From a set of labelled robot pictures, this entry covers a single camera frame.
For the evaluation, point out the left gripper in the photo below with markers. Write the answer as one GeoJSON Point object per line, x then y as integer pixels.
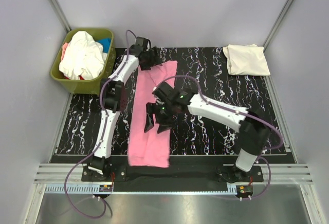
{"type": "Point", "coordinates": [154, 60]}

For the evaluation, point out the left aluminium corner post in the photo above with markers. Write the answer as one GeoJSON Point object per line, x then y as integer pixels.
{"type": "Point", "coordinates": [60, 14]}

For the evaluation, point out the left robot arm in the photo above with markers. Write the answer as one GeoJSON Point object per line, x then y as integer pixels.
{"type": "Point", "coordinates": [113, 101]}

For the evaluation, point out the olive green plastic basket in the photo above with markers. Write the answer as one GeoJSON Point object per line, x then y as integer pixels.
{"type": "Point", "coordinates": [85, 86]}

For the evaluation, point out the right aluminium corner post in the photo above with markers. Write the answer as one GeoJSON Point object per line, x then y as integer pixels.
{"type": "Point", "coordinates": [279, 20]}

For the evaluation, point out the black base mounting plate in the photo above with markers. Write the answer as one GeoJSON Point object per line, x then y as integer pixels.
{"type": "Point", "coordinates": [184, 174]}

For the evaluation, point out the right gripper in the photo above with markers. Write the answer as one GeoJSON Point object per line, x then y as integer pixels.
{"type": "Point", "coordinates": [153, 107]}

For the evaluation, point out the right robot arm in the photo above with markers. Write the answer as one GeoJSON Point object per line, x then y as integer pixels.
{"type": "Point", "coordinates": [253, 134]}

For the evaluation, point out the blue garment in basket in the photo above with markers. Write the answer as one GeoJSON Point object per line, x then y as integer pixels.
{"type": "Point", "coordinates": [106, 43]}

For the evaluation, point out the aluminium rail frame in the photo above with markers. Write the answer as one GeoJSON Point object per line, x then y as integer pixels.
{"type": "Point", "coordinates": [56, 179]}

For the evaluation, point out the aluminium corner post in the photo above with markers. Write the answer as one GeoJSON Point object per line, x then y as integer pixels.
{"type": "Point", "coordinates": [60, 14]}
{"type": "Point", "coordinates": [279, 20]}

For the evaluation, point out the folded cream t-shirt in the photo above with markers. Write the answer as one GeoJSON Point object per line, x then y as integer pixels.
{"type": "Point", "coordinates": [246, 60]}

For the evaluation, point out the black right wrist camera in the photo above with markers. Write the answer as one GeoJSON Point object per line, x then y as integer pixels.
{"type": "Point", "coordinates": [165, 93]}

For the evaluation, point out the white shirt in basket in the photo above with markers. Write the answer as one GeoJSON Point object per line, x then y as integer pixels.
{"type": "Point", "coordinates": [82, 56]}

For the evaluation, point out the pink t-shirt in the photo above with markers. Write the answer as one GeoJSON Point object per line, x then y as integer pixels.
{"type": "Point", "coordinates": [150, 148]}

